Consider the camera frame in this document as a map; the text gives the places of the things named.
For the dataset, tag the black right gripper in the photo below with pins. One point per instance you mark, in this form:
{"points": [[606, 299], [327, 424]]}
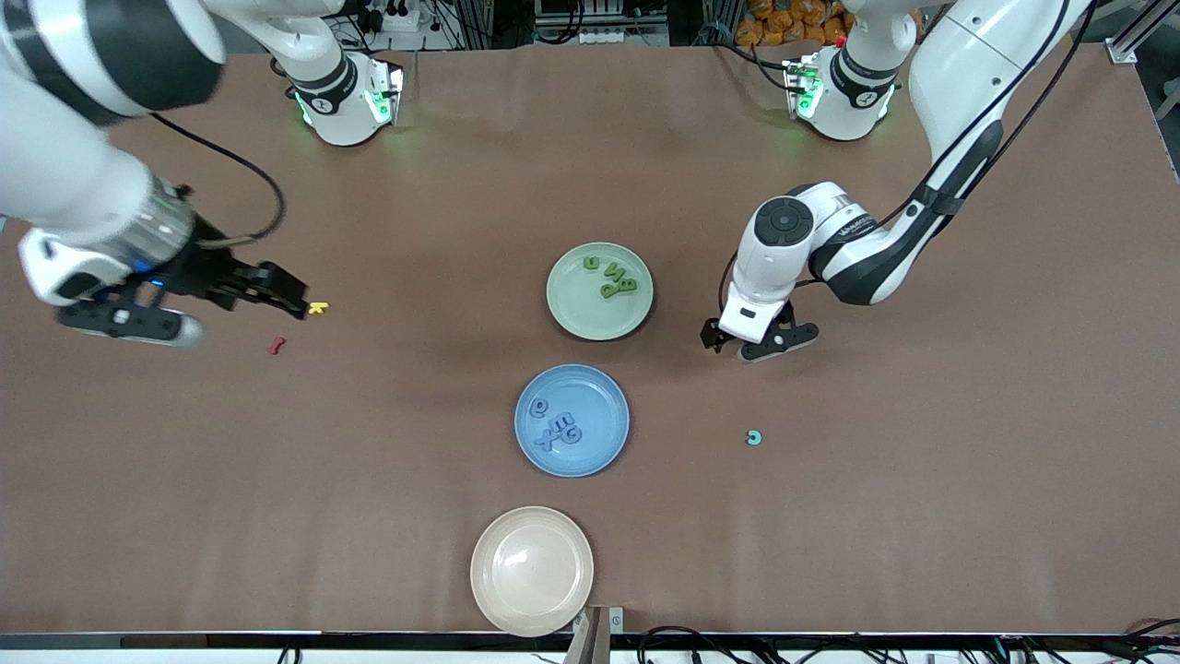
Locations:
{"points": [[208, 270]]}

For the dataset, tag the green foam letter B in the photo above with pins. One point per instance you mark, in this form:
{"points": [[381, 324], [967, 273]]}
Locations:
{"points": [[628, 284]]}

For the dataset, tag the blue foam letter G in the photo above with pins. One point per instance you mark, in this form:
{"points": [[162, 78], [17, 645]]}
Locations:
{"points": [[578, 437]]}

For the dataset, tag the blue foam letter m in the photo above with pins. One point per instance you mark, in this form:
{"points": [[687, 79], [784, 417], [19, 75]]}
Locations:
{"points": [[560, 422]]}

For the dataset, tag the blue foam letter x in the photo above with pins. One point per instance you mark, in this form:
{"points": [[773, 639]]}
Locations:
{"points": [[547, 440]]}

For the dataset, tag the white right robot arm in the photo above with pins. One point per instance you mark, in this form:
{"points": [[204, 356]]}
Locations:
{"points": [[64, 175]]}

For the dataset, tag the red foam letter I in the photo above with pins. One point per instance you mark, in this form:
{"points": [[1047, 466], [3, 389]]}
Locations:
{"points": [[276, 347]]}

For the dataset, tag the blue plate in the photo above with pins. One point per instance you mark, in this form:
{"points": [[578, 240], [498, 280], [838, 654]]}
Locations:
{"points": [[599, 387]]}

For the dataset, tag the light green plate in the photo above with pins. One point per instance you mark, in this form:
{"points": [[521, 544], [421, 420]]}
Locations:
{"points": [[576, 314]]}

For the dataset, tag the beige plate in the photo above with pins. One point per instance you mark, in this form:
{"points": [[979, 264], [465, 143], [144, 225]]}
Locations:
{"points": [[532, 572]]}

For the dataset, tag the pile of orange objects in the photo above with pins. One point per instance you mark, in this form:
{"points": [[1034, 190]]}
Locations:
{"points": [[784, 23]]}

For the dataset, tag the plain white power strip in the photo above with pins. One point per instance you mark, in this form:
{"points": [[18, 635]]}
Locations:
{"points": [[608, 37]]}

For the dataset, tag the black table edge strip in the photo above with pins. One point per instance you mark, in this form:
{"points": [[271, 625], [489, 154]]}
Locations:
{"points": [[277, 640]]}

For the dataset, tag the white power strip with plugs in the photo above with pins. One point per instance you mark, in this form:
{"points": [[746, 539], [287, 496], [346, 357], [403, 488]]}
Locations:
{"points": [[406, 18]]}

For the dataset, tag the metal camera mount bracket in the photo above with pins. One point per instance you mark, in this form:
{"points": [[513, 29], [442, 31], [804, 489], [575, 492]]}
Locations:
{"points": [[595, 636]]}

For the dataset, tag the aluminium frame post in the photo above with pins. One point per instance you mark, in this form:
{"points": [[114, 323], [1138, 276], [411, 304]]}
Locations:
{"points": [[1120, 53]]}

